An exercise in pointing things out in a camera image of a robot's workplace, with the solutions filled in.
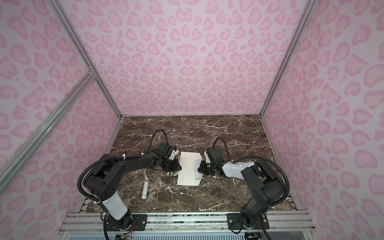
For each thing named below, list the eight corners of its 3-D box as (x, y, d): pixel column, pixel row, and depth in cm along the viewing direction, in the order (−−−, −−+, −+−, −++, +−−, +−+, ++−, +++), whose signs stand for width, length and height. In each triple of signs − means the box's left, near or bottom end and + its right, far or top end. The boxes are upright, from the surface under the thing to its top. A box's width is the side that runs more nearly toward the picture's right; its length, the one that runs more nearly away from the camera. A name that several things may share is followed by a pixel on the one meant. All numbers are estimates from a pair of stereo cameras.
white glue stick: (142, 199, 82) (141, 198, 81) (145, 181, 89) (144, 180, 87) (146, 199, 82) (145, 197, 81) (149, 181, 89) (148, 180, 87)
